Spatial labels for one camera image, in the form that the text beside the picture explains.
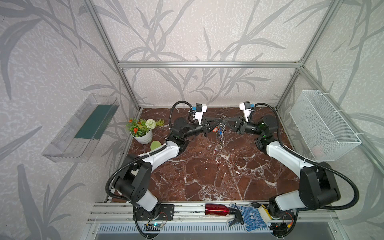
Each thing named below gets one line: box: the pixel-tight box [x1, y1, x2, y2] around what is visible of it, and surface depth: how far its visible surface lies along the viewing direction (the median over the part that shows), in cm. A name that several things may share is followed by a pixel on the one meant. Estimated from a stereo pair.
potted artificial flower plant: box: [126, 118, 165, 145], surface depth 93 cm
